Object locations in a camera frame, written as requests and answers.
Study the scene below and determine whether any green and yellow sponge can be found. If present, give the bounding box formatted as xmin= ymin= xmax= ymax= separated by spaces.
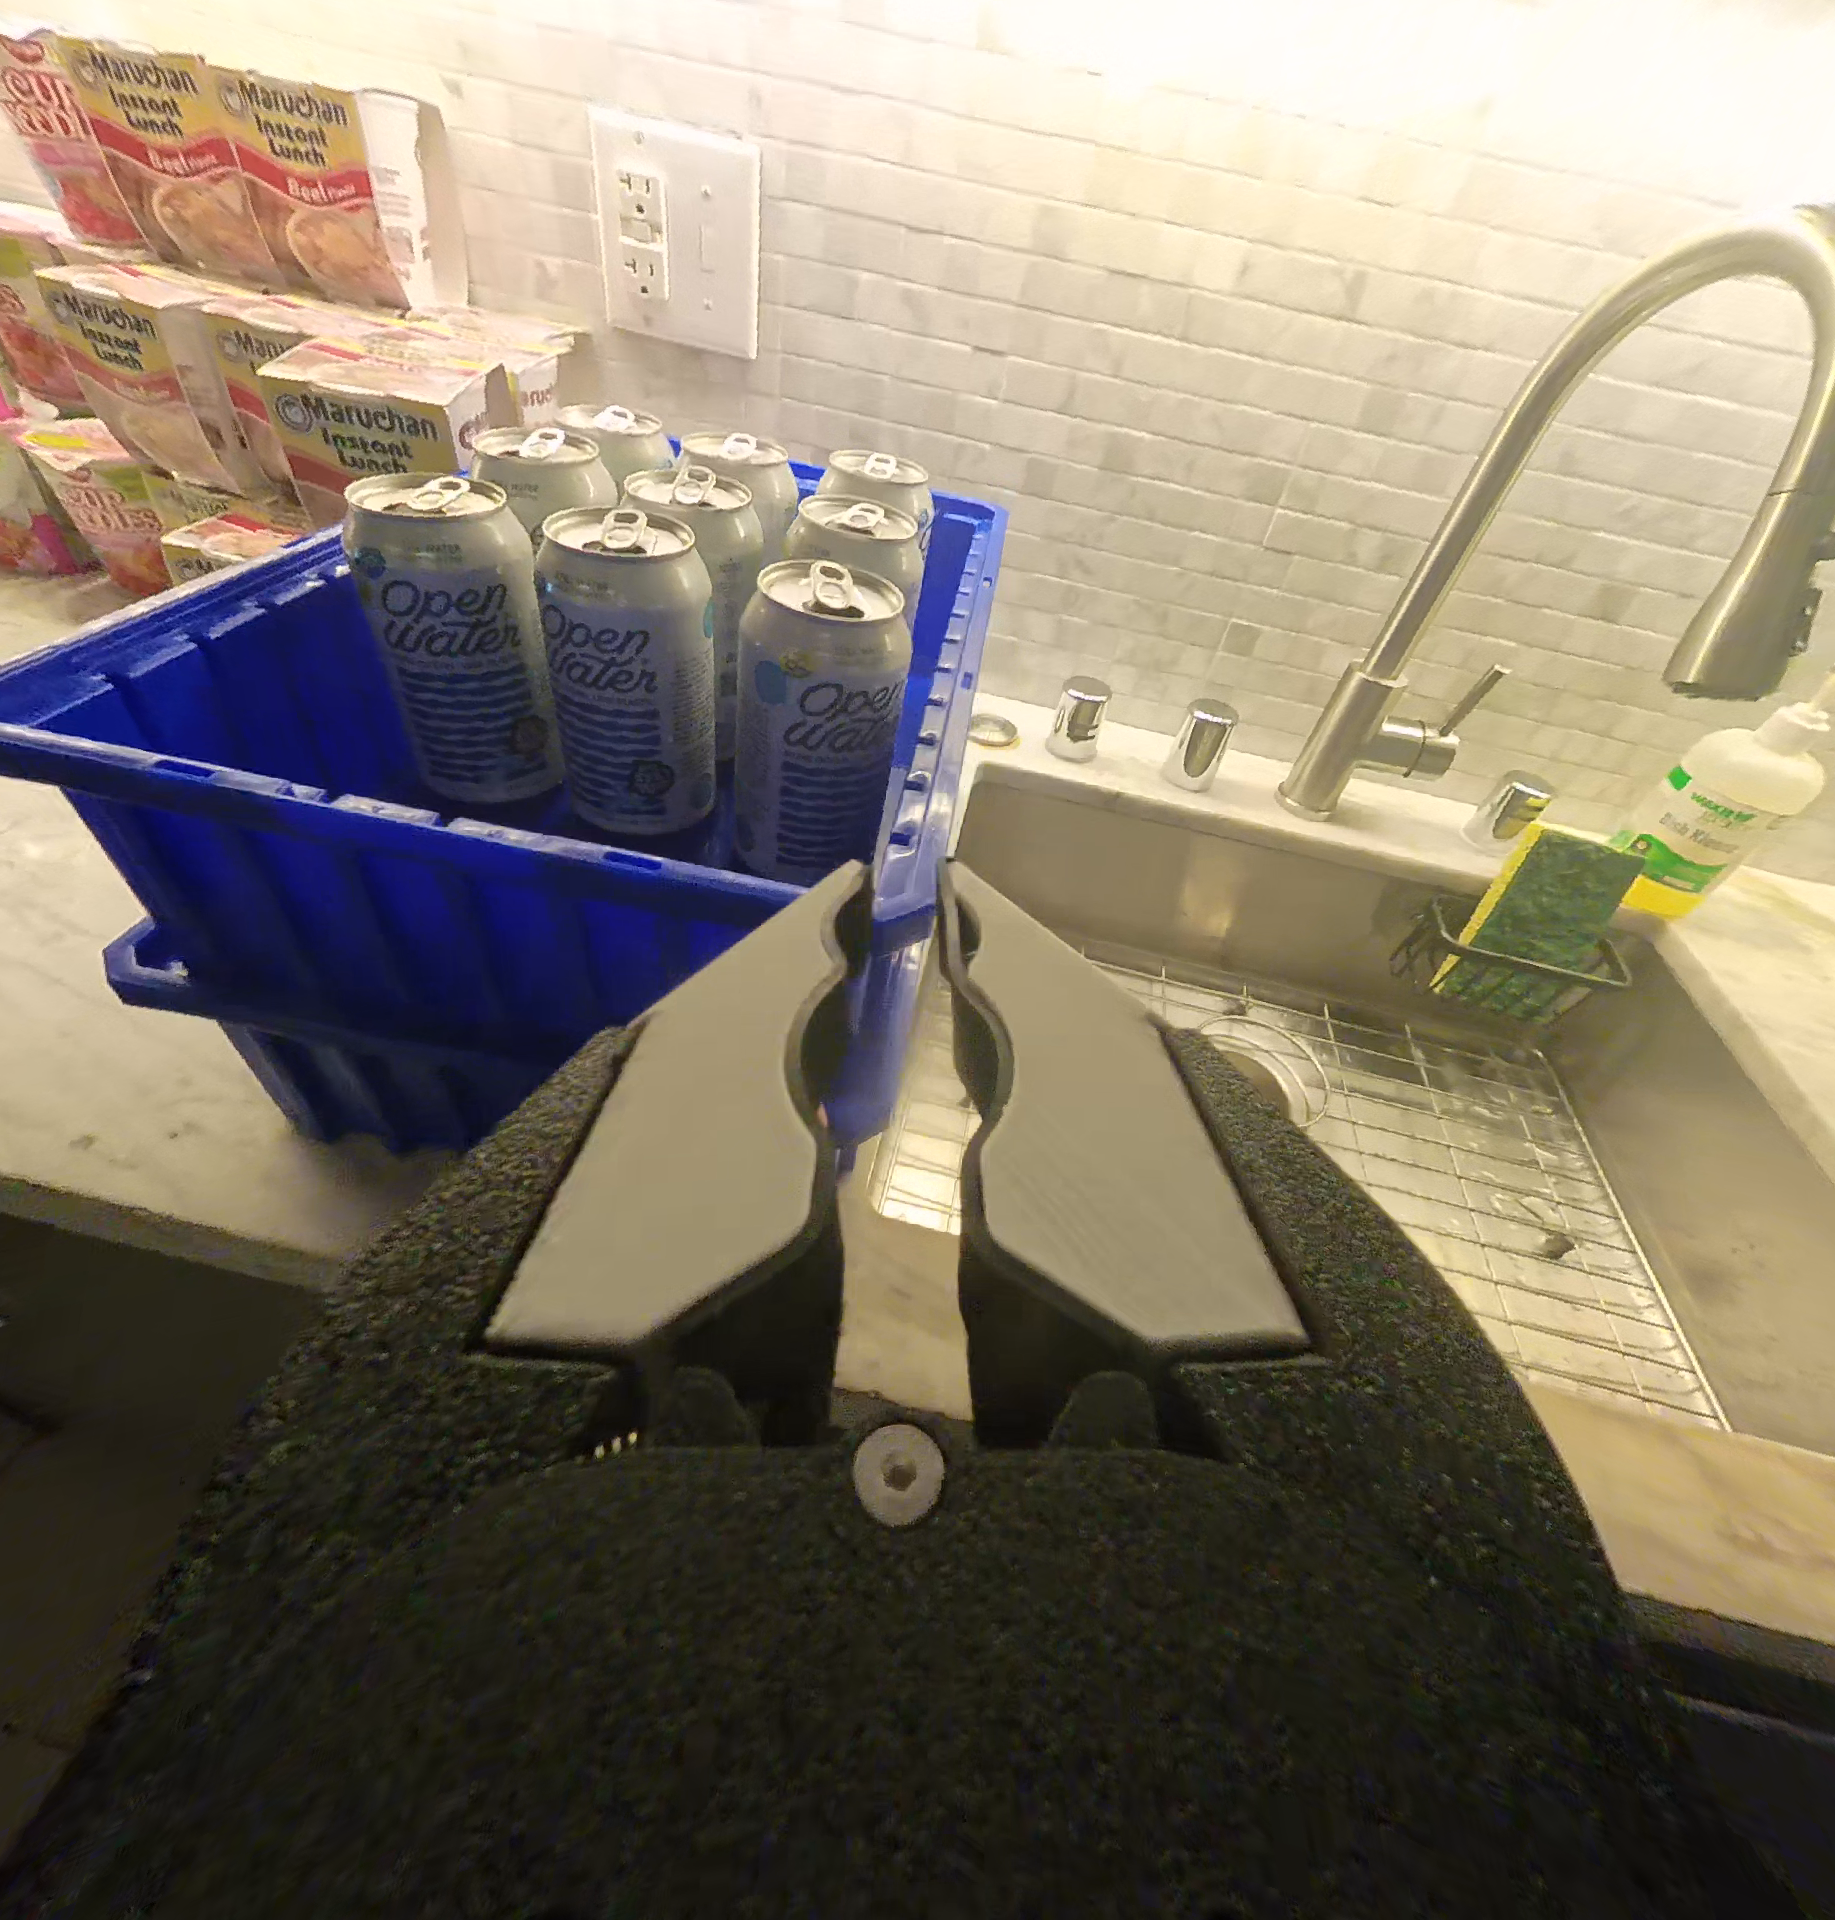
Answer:
xmin=1433 ymin=822 xmax=1648 ymax=1024

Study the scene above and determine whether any black wire sponge caddy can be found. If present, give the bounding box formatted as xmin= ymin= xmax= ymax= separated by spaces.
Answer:
xmin=1388 ymin=894 xmax=1636 ymax=1033

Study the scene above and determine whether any stainless steel gooseneck faucet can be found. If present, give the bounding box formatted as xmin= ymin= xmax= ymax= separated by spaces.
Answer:
xmin=1278 ymin=201 xmax=1835 ymax=822

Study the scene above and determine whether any base cabinet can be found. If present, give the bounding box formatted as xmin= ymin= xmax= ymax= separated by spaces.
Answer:
xmin=0 ymin=1161 xmax=1835 ymax=1920

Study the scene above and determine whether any blue plastic crate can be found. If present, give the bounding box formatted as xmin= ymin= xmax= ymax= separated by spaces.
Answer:
xmin=0 ymin=435 xmax=1009 ymax=994
xmin=105 ymin=916 xmax=866 ymax=1160

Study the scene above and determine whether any white wall outlet plate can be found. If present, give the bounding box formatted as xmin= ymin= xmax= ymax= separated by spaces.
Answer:
xmin=585 ymin=103 xmax=765 ymax=362

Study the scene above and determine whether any stainless steel sink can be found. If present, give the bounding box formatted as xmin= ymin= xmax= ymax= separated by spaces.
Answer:
xmin=864 ymin=757 xmax=1835 ymax=1470

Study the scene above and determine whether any group of water cans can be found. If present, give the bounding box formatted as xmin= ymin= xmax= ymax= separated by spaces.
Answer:
xmin=344 ymin=403 xmax=940 ymax=889

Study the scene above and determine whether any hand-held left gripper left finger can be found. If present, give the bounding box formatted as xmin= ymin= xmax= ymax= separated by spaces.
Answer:
xmin=484 ymin=861 xmax=874 ymax=1448

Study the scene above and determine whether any stack of instant noodle boxes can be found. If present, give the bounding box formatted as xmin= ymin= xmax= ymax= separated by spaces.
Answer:
xmin=0 ymin=13 xmax=584 ymax=590

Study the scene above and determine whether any sink drain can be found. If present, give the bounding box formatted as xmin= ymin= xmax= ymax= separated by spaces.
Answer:
xmin=1194 ymin=1018 xmax=1334 ymax=1129

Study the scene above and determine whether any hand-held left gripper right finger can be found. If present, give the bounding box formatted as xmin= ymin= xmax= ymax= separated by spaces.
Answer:
xmin=932 ymin=861 xmax=1313 ymax=1450

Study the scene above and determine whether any yellow dish soap bottle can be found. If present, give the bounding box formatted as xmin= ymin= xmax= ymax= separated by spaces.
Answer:
xmin=1613 ymin=660 xmax=1835 ymax=922

